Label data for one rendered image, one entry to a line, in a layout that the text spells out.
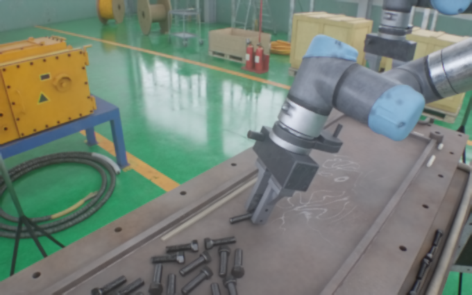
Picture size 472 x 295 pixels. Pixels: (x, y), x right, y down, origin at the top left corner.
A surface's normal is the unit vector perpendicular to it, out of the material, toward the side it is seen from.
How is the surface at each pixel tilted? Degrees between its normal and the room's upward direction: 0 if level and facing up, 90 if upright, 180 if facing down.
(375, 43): 90
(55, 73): 90
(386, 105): 66
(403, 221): 0
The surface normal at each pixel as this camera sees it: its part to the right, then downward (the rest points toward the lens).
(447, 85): -0.54, 0.65
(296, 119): -0.44, 0.17
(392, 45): -0.75, 0.31
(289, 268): 0.02, -0.87
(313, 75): -0.63, 0.10
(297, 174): 0.33, 0.47
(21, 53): 0.75, 0.33
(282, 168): -0.87, -0.18
